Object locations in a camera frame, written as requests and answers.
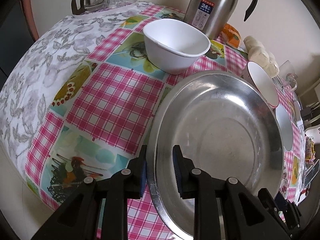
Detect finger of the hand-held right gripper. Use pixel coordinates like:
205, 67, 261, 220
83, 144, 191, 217
257, 188, 284, 220
275, 194, 303, 232

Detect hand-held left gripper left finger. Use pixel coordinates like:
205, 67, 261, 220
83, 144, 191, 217
31, 144, 148, 240

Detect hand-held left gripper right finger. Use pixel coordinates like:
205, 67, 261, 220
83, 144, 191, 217
172, 145, 292, 240

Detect white bowl with red decoration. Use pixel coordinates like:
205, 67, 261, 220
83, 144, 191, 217
247, 61, 279, 108

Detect plain white bowl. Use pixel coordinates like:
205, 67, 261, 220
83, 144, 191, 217
143, 19, 211, 75

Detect black rectangular device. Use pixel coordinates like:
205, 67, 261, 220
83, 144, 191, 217
304, 159, 320, 188

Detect colourful snack packet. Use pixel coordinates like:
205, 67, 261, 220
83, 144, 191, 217
305, 136, 316, 161

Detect small white bowl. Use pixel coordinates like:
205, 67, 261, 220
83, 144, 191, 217
275, 104, 294, 152

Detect white plastic chair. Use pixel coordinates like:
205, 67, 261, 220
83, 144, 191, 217
304, 124, 320, 137

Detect small white box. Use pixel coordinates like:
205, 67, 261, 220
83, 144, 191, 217
294, 100, 302, 126

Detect clear glass mug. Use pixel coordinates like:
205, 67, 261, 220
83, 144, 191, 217
271, 60, 298, 93

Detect bag of white buns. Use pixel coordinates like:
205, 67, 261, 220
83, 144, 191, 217
243, 35, 280, 78

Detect orange packet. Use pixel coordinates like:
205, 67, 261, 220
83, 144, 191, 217
223, 23, 242, 47

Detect grey floral white cloth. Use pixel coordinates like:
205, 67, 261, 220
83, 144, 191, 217
0, 1, 150, 178

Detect white tray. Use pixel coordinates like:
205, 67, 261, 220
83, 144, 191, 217
72, 1, 140, 19

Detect stainless steel thermos jug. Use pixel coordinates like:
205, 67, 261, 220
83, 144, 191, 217
183, 0, 258, 40

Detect glass coffee pot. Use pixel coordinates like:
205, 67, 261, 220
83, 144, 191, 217
71, 0, 110, 15

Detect dark blue panel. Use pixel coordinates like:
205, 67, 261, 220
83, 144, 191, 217
0, 0, 38, 85

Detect pink chair back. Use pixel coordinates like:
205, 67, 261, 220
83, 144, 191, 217
21, 0, 41, 40

